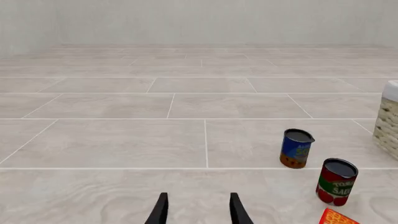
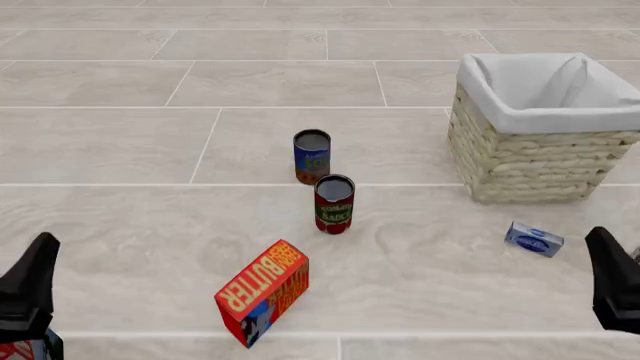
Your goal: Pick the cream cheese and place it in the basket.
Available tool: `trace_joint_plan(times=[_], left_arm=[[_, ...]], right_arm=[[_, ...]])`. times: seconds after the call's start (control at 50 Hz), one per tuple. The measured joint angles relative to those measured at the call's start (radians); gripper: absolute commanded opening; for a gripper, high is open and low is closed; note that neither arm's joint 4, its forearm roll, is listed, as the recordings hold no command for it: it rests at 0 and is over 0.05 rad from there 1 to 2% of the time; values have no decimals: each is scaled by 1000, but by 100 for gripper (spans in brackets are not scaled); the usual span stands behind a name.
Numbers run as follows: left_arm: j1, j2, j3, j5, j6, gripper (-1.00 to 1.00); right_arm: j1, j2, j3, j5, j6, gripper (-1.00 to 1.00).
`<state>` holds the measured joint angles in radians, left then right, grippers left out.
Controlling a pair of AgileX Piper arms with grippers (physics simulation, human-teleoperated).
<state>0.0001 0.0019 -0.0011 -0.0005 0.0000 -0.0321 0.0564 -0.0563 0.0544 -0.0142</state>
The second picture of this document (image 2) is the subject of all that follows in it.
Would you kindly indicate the red tomato sauce can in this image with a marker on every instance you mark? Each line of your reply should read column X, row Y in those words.
column 334, row 210

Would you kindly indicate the blue soup can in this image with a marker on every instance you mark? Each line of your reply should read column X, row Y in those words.
column 311, row 159

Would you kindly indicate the red and blue printed box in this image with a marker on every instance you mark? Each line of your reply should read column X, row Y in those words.
column 20, row 348

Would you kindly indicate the blue cream cheese box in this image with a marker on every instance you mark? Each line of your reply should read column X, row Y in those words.
column 534, row 239

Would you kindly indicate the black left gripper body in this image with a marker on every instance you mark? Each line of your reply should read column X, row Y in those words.
column 22, row 327

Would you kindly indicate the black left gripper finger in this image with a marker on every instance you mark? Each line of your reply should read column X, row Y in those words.
column 35, row 273

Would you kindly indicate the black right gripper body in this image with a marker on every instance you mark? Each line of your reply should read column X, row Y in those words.
column 622, row 317

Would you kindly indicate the red butter box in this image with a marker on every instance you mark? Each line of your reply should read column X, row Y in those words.
column 260, row 288

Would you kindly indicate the white cloth basket liner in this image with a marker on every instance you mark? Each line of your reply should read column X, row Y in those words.
column 530, row 112

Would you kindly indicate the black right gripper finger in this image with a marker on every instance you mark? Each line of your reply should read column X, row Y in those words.
column 612, row 270

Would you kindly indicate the woven wicker basket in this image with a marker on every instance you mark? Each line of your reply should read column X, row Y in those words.
column 530, row 168

